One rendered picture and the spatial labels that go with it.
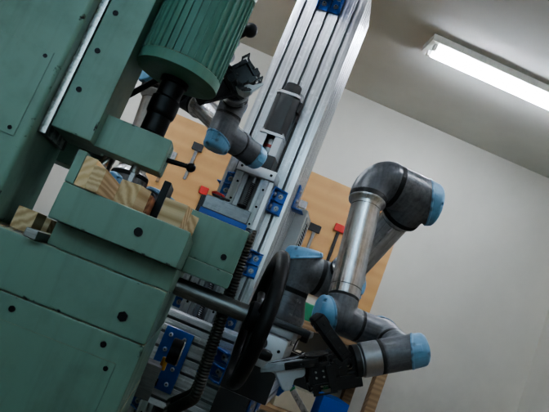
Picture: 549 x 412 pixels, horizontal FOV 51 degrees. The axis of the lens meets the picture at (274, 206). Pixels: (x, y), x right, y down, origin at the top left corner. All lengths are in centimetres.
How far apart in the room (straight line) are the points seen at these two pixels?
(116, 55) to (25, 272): 46
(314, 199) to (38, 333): 374
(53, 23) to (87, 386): 65
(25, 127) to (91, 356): 43
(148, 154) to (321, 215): 348
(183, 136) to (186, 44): 340
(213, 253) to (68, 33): 49
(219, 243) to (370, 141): 373
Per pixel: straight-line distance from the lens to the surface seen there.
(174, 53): 117
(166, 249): 91
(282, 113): 197
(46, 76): 116
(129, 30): 121
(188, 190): 448
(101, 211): 93
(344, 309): 134
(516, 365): 520
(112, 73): 118
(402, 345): 130
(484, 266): 503
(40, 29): 120
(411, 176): 153
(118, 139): 118
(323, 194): 459
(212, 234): 114
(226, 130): 161
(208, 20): 121
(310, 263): 175
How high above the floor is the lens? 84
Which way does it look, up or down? 9 degrees up
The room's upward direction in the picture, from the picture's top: 22 degrees clockwise
